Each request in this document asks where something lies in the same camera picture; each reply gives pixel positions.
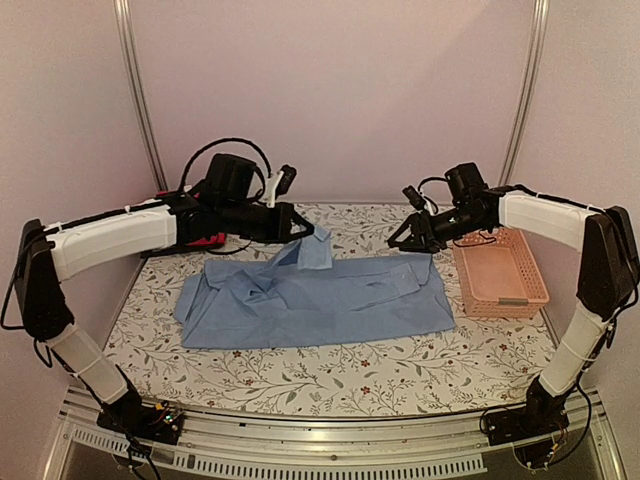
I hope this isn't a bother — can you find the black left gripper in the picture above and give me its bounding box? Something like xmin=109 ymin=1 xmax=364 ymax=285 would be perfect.
xmin=219 ymin=197 xmax=313 ymax=243

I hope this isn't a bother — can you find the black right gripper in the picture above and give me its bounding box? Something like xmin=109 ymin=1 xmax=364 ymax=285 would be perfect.
xmin=387 ymin=205 xmax=486 ymax=254

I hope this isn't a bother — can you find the light blue shirt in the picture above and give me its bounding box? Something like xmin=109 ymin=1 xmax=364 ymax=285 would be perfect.
xmin=174 ymin=227 xmax=455 ymax=350

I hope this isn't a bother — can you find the red t-shirt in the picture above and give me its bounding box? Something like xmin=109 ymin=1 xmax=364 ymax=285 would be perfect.
xmin=154 ymin=191 xmax=226 ymax=253

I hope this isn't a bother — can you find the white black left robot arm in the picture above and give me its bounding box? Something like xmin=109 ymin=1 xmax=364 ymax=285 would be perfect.
xmin=1 ymin=137 xmax=314 ymax=434

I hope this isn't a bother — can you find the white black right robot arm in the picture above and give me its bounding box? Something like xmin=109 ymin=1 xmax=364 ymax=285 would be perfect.
xmin=387 ymin=163 xmax=639 ymax=436

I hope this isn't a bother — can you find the pink perforated plastic basket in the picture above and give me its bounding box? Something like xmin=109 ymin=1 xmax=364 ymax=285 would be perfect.
xmin=452 ymin=228 xmax=549 ymax=318

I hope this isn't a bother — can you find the floral patterned tablecloth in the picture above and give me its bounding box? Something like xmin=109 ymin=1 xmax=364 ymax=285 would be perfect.
xmin=97 ymin=200 xmax=569 ymax=417

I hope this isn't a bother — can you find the aluminium frame post right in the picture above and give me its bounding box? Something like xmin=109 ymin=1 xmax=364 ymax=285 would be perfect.
xmin=498 ymin=0 xmax=550 ymax=185

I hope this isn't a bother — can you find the aluminium frame post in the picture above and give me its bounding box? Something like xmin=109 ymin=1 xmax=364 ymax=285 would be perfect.
xmin=113 ymin=0 xmax=168 ymax=191
xmin=498 ymin=0 xmax=550 ymax=185

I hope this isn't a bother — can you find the aluminium front rail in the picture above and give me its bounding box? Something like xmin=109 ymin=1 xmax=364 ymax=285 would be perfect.
xmin=44 ymin=387 xmax=627 ymax=479

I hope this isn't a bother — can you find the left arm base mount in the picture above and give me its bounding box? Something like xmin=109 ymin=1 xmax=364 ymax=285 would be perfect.
xmin=97 ymin=395 xmax=184 ymax=445

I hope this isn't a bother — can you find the aluminium frame post left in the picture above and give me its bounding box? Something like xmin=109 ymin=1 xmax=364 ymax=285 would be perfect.
xmin=113 ymin=0 xmax=168 ymax=191

